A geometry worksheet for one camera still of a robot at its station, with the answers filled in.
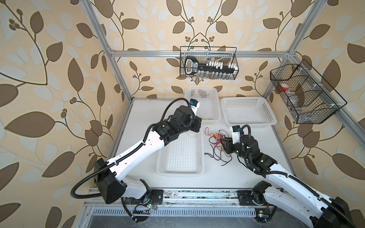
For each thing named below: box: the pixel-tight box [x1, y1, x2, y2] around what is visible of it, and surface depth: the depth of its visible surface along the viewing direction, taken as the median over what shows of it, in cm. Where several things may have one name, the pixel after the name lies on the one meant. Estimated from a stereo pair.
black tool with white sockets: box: [184, 56, 239, 76], surface depth 84 cm
